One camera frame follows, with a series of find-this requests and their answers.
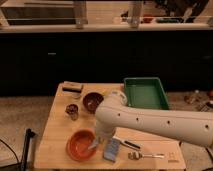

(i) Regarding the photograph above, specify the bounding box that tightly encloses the grey-blue towel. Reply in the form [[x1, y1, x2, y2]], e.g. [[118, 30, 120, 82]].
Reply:
[[87, 140, 99, 150]]

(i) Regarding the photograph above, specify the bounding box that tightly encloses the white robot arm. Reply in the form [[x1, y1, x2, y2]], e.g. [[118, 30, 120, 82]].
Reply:
[[95, 90, 213, 149]]

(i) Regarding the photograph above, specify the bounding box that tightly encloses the orange-red bowl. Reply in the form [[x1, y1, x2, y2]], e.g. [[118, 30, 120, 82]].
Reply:
[[66, 129, 96, 162]]

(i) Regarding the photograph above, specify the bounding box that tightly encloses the dark maroon bowl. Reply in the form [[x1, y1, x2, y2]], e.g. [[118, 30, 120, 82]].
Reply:
[[83, 92, 104, 114]]

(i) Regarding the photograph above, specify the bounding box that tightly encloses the blue sponge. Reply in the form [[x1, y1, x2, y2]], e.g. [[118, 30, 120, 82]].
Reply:
[[103, 138, 120, 162]]

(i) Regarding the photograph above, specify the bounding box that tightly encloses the silver fork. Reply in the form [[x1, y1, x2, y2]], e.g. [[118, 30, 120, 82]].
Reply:
[[128, 152, 164, 160]]

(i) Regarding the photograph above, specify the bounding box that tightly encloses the brown block eraser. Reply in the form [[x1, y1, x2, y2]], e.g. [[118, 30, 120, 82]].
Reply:
[[62, 81, 83, 93]]

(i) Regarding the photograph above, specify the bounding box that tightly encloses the green plastic tray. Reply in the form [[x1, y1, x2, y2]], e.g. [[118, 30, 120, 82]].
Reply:
[[124, 77, 169, 110]]

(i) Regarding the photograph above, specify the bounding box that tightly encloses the black stand left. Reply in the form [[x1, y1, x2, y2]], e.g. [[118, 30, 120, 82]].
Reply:
[[20, 129, 36, 171]]

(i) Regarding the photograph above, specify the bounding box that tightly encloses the black cable left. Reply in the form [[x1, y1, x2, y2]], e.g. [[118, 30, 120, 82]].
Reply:
[[0, 138, 21, 164]]

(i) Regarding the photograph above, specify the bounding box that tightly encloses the black cable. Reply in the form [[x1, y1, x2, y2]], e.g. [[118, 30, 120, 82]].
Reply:
[[0, 138, 21, 164], [178, 139, 213, 171]]

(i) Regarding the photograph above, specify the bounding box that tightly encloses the black cable right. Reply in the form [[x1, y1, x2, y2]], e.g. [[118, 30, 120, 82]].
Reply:
[[178, 139, 213, 171]]

